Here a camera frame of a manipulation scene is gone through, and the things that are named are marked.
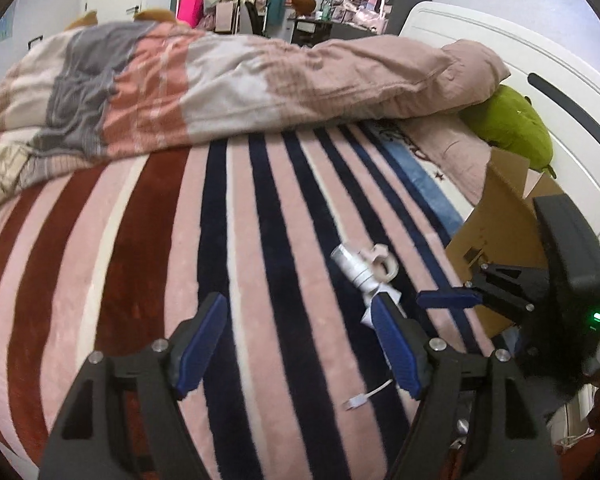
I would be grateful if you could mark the small white bottle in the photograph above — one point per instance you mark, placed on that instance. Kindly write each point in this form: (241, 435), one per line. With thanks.
(352, 267)

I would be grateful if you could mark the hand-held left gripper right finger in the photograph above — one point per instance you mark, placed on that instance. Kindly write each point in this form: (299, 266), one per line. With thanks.
(397, 350)

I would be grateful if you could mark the pale pink box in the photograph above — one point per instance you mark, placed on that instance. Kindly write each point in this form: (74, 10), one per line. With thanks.
(225, 16)

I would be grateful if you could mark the pink plastic clip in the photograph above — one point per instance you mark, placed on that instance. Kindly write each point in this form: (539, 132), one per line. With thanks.
(382, 262)

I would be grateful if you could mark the beige quilted cloth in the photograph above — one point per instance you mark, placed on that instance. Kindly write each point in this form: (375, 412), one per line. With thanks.
(2, 175)

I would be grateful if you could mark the pink striped pillow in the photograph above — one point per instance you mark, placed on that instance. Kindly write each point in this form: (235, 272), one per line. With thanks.
(450, 155)

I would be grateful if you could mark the striped fleece blanket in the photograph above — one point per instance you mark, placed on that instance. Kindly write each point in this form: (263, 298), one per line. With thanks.
(155, 260)

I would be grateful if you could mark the cardboard box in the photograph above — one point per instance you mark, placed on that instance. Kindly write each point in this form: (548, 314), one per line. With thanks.
(500, 230)

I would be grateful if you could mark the round brown plush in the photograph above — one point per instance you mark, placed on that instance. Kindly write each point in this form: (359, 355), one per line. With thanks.
(305, 4)

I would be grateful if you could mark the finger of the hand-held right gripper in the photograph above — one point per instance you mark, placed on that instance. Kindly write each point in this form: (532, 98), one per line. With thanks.
(445, 299)

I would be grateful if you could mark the grey desk chair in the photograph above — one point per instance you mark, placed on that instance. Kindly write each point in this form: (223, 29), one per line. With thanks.
(252, 17)

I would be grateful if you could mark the brown plush toy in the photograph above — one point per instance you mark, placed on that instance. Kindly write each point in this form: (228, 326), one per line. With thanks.
(82, 20)
(155, 14)

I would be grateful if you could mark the dark desk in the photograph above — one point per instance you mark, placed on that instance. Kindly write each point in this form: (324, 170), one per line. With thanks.
(330, 30)

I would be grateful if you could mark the bright pink bag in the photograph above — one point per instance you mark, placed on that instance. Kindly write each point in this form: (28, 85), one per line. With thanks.
(190, 10)

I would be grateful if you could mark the pink and grey duvet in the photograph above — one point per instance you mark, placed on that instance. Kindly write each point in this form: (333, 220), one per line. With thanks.
(230, 85)

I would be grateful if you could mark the green plush toy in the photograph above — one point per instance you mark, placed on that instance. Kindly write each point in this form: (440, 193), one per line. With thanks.
(510, 122)

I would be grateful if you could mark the white headboard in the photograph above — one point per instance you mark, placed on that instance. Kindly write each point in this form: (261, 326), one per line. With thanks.
(485, 25)

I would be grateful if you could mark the pale wall poster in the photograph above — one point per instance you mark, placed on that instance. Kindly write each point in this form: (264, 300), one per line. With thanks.
(2, 27)

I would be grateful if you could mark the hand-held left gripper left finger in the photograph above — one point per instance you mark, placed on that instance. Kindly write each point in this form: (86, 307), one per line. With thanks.
(202, 345)

